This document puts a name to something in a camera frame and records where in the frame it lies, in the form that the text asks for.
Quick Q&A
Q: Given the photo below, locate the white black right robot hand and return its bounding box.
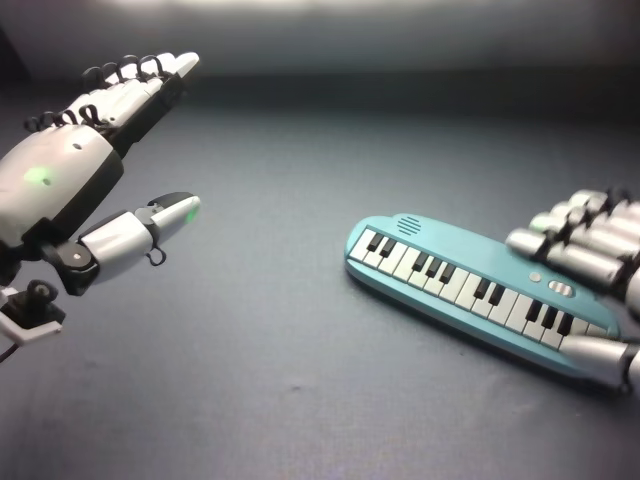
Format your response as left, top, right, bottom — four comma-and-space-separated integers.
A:
505, 187, 640, 396

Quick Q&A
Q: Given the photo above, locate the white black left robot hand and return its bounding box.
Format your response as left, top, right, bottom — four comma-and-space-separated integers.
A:
0, 50, 202, 297

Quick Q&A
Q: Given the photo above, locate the teal toy piano keyboard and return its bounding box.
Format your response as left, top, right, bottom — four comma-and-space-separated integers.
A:
343, 212, 626, 396

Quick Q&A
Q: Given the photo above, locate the grey table cloth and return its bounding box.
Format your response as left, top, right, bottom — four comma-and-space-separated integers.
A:
0, 74, 640, 480

